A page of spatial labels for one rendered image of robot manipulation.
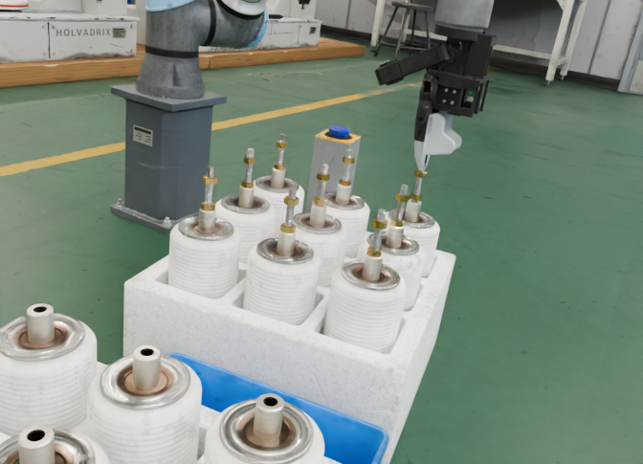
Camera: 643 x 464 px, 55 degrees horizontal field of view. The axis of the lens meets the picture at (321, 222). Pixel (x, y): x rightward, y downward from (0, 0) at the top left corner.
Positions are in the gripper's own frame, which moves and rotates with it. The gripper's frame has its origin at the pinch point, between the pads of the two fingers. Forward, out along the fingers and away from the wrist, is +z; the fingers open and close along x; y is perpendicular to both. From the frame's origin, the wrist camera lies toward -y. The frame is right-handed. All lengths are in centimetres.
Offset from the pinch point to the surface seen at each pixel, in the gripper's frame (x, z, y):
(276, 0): 310, -4, -205
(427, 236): -2.9, 10.7, 4.4
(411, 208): -1.0, 7.6, 0.6
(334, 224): -11.8, 9.5, -7.6
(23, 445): -69, 7, -5
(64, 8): 132, 6, -215
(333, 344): -30.1, 17.0, 1.9
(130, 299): -34.0, 19.3, -26.3
